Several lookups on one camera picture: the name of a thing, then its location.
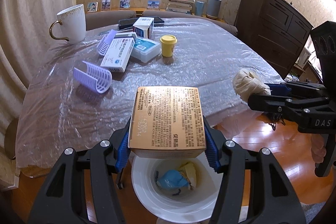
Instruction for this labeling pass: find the white trash bin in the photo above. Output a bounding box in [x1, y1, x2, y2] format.
[131, 153, 223, 223]

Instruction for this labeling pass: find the blue white red medicine box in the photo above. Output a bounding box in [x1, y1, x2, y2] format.
[133, 17, 154, 39]

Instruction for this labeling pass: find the photo frame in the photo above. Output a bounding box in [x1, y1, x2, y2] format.
[87, 2, 98, 13]
[101, 0, 111, 11]
[120, 0, 130, 9]

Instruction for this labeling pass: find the white mug gold handle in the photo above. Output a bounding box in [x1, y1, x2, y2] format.
[49, 4, 86, 44]

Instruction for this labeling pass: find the small blue speaker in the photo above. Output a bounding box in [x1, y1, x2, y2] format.
[194, 1, 205, 16]

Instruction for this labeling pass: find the beige curtain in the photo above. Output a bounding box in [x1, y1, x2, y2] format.
[1, 0, 75, 141]

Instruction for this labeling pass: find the gold cardboard box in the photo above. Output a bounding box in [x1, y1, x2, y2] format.
[128, 86, 206, 159]

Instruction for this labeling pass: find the paper tissue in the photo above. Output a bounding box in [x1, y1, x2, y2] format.
[232, 69, 271, 103]

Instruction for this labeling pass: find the dark wooden cabinet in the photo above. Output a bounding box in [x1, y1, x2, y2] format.
[235, 0, 313, 78]

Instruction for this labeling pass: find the clear plastic table cover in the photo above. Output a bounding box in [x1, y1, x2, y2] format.
[15, 18, 282, 176]

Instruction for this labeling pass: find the yellow lidded cup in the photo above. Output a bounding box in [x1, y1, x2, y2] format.
[160, 35, 177, 57]

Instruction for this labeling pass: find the large grey speaker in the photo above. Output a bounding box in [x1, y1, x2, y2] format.
[206, 0, 222, 19]

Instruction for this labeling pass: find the clear dental floss box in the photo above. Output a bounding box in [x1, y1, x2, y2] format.
[131, 37, 161, 63]

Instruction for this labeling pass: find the stack of books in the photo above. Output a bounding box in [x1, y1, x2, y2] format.
[166, 0, 195, 14]

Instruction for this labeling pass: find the purple white hair roller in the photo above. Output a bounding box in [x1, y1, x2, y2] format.
[97, 30, 117, 56]

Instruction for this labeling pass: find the person right hand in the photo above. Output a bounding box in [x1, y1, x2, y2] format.
[311, 134, 326, 164]

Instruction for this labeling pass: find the brown sofa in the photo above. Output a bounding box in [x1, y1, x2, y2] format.
[85, 9, 239, 37]

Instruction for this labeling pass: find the photo frame landscape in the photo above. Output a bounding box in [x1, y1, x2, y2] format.
[147, 0, 161, 10]

